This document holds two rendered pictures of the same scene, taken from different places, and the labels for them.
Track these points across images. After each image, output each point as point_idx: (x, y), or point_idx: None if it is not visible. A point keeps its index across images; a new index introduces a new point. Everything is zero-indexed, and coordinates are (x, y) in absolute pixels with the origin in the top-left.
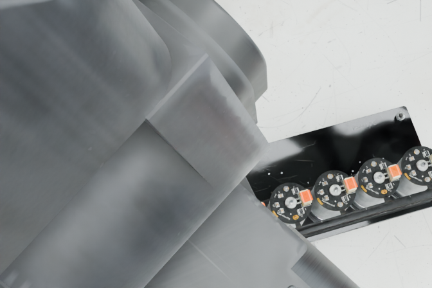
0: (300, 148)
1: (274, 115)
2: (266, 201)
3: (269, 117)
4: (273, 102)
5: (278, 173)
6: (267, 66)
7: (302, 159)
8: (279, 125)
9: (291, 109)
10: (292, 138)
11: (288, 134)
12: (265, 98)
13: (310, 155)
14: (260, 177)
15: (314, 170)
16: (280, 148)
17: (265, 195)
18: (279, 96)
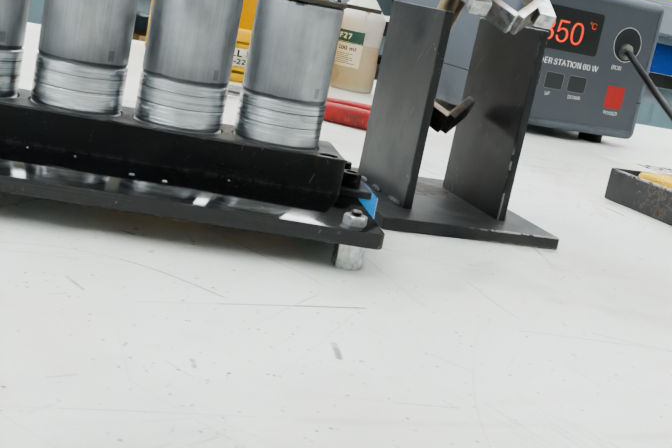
0: (55, 174)
1: (66, 260)
2: (204, 135)
3: (88, 262)
4: (51, 271)
5: (140, 176)
6: (11, 315)
7: (63, 168)
8: (65, 248)
9: (4, 252)
10: (65, 184)
11: (52, 236)
12: (70, 282)
13: (38, 165)
14: (189, 184)
15: (46, 157)
16: (108, 186)
17: (191, 175)
18: (22, 273)
